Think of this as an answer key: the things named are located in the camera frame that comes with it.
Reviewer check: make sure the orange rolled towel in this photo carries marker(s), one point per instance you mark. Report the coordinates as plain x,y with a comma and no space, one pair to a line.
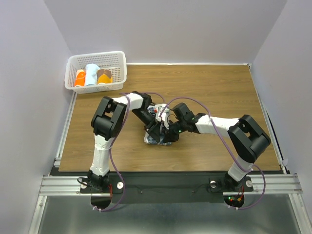
80,78

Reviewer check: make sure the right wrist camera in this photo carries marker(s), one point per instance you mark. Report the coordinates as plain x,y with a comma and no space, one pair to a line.
162,118

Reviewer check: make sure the aluminium frame rail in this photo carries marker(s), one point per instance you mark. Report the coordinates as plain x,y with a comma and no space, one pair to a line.
273,207

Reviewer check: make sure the yellow brown rolled towel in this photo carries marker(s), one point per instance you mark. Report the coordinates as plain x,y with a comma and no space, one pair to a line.
104,76

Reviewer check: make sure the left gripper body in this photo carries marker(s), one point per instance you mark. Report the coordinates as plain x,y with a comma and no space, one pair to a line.
145,115

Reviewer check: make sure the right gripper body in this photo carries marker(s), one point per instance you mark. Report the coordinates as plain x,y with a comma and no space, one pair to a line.
175,128

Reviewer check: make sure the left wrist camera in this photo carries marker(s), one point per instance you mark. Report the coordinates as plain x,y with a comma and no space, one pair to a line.
158,108

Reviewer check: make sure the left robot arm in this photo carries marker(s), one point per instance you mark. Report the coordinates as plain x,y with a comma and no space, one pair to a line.
108,122

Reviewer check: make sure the white plastic basket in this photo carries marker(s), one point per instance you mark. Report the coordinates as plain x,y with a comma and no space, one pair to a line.
114,61

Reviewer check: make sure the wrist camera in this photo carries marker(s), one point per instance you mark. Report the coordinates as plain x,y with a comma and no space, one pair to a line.
162,118
158,108

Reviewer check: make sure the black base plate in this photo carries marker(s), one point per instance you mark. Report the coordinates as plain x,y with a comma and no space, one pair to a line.
164,187

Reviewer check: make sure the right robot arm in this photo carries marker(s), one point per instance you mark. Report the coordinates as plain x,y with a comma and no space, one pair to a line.
246,135

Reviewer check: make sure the light blue rolled towel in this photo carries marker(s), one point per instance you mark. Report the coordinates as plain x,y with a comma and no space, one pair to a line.
91,74

